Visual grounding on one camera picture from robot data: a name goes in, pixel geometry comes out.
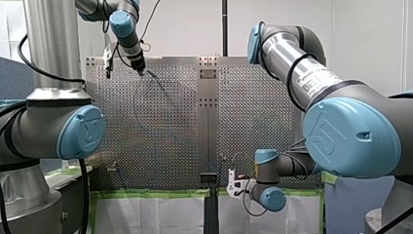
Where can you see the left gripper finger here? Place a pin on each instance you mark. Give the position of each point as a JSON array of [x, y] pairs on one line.
[[141, 73]]

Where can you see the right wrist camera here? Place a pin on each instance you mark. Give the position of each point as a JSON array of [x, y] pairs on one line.
[[234, 185]]

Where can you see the connector holder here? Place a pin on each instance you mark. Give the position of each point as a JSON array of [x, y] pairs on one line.
[[112, 167]]

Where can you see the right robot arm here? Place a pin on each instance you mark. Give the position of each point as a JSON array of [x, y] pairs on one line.
[[350, 136]]

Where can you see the grey board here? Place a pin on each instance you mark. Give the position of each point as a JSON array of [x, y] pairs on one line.
[[357, 208]]

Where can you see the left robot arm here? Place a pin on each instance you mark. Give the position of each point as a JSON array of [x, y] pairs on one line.
[[48, 130]]

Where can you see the black upright pole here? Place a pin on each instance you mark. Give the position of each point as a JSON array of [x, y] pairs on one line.
[[225, 26]]

